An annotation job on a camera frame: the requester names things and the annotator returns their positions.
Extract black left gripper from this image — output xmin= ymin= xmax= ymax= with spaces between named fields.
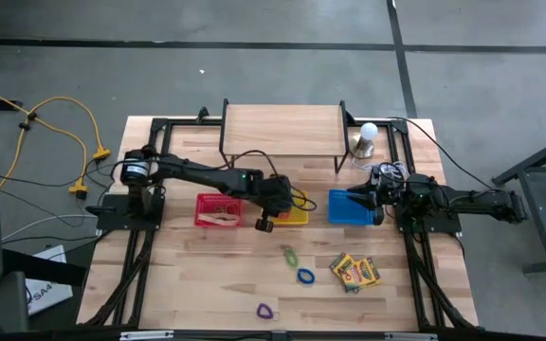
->
xmin=252 ymin=172 xmax=299 ymax=234

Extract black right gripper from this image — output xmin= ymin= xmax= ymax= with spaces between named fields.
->
xmin=346 ymin=163 xmax=405 ymax=227

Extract tan rubber band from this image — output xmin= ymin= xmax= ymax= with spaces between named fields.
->
xmin=197 ymin=213 xmax=242 ymax=227

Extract green coil wrist keychain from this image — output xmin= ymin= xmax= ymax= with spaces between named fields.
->
xmin=282 ymin=246 xmax=300 ymax=269

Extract blue coil wrist keychain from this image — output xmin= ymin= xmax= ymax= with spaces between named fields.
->
xmin=296 ymin=267 xmax=317 ymax=286

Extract purple coil wrist keychain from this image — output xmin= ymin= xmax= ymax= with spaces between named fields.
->
xmin=254 ymin=302 xmax=282 ymax=322

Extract blue plastic basket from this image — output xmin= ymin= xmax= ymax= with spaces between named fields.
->
xmin=326 ymin=188 xmax=379 ymax=227

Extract yellow plastic basket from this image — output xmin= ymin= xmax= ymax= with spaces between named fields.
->
xmin=272 ymin=189 xmax=311 ymax=226

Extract red plastic basket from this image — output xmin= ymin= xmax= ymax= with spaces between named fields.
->
xmin=193 ymin=191 xmax=245 ymax=229

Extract wooden shelf riser black legs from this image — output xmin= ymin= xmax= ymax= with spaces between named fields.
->
xmin=218 ymin=98 xmax=352 ymax=174

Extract black metal cart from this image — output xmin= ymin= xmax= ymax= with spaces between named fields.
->
xmin=490 ymin=128 xmax=546 ymax=276

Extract white printed box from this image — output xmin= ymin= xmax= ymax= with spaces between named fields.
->
xmin=25 ymin=243 xmax=75 ymax=317

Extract black flat bar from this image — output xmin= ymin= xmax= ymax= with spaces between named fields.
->
xmin=1 ymin=247 xmax=88 ymax=288

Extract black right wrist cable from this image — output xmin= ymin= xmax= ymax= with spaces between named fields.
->
xmin=375 ymin=162 xmax=410 ymax=184

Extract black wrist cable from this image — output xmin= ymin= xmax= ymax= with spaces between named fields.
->
xmin=219 ymin=150 xmax=319 ymax=213
xmin=375 ymin=162 xmax=410 ymax=184

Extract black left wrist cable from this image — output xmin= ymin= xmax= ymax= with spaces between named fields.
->
xmin=219 ymin=150 xmax=319 ymax=213

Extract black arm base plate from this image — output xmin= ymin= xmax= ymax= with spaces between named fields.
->
xmin=392 ymin=207 xmax=464 ymax=235
xmin=85 ymin=192 xmax=165 ymax=232

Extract black table power cable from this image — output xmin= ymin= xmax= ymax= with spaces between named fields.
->
xmin=386 ymin=115 xmax=497 ymax=190

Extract black rig frame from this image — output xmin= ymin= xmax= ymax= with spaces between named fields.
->
xmin=82 ymin=107 xmax=481 ymax=332

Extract silver metal bracket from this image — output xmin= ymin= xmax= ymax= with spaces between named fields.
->
xmin=383 ymin=332 xmax=439 ymax=341
xmin=119 ymin=330 xmax=175 ymax=341

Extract yellow extension cord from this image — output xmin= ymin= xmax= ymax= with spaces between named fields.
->
xmin=0 ymin=79 xmax=113 ymax=200

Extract grey floor cable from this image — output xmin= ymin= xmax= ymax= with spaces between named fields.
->
xmin=0 ymin=213 xmax=100 ymax=242

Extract black floor cable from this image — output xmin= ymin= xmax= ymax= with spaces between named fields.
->
xmin=0 ymin=158 xmax=135 ymax=229

